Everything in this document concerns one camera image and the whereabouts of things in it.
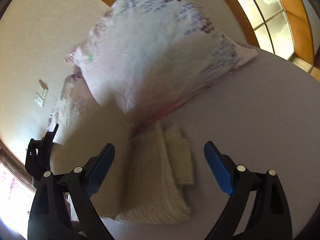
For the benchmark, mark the lilac bed sheet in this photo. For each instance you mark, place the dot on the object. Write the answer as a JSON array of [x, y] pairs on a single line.
[[265, 116]]

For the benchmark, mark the bright window with frame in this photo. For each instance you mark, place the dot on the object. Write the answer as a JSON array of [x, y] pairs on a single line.
[[17, 193]]

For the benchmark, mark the pink floral pillow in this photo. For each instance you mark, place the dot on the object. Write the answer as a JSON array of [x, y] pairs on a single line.
[[154, 56], [73, 103]]

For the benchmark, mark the white wall switch plate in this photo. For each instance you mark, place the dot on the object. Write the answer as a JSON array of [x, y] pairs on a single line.
[[41, 93]]

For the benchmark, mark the cream cable knit sweater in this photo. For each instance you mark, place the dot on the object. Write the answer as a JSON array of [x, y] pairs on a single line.
[[144, 183]]

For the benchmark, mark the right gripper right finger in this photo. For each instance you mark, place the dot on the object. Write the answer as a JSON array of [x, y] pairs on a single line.
[[257, 207]]

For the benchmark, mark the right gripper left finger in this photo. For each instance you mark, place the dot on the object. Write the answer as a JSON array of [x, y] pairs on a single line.
[[49, 218]]

